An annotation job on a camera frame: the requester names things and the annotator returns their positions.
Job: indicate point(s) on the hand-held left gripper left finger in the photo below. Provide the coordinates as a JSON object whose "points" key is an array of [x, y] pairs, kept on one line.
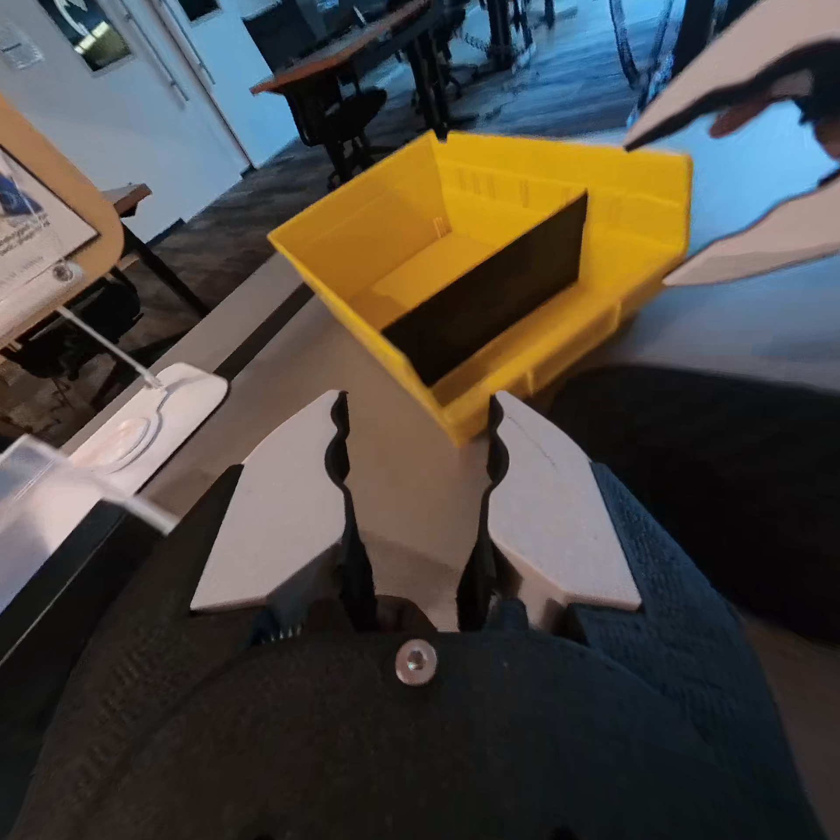
{"points": [[282, 525]]}

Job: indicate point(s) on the person's right hand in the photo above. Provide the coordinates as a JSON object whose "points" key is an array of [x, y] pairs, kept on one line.
{"points": [[754, 108]]}

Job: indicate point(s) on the wooden office desk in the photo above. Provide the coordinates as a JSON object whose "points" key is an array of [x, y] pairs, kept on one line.
{"points": [[341, 56], [131, 197]]}

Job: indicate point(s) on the clear plastic tray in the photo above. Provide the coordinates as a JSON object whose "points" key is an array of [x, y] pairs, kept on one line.
{"points": [[46, 499]]}

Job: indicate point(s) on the black quilted pad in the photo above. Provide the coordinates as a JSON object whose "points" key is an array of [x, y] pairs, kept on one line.
{"points": [[722, 492]]}

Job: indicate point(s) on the instruction board on stand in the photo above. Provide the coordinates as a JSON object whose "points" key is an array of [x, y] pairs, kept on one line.
{"points": [[177, 407]]}

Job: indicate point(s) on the black office chair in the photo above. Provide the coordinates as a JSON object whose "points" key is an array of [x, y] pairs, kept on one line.
{"points": [[348, 111]]}

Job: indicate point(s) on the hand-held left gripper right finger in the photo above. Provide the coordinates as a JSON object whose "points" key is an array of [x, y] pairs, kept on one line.
{"points": [[558, 525]]}

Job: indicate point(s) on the yellow plastic bin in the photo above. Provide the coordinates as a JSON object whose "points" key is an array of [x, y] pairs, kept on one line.
{"points": [[394, 229]]}

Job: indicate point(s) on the wooden display board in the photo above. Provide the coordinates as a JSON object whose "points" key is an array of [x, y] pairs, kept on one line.
{"points": [[98, 223]]}

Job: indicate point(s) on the black wall sign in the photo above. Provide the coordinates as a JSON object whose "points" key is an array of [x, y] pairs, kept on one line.
{"points": [[92, 33]]}

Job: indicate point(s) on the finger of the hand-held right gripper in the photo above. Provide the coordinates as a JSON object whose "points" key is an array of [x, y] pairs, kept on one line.
{"points": [[774, 243], [735, 59]]}

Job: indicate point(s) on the black divider panel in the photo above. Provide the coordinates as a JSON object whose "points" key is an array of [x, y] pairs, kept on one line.
{"points": [[492, 295]]}

